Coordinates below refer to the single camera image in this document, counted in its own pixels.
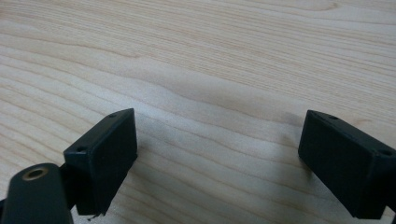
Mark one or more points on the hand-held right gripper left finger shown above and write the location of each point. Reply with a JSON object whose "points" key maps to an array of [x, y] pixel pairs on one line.
{"points": [[106, 161]]}

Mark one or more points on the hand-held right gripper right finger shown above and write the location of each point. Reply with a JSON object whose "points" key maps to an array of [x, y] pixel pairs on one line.
{"points": [[342, 161]]}

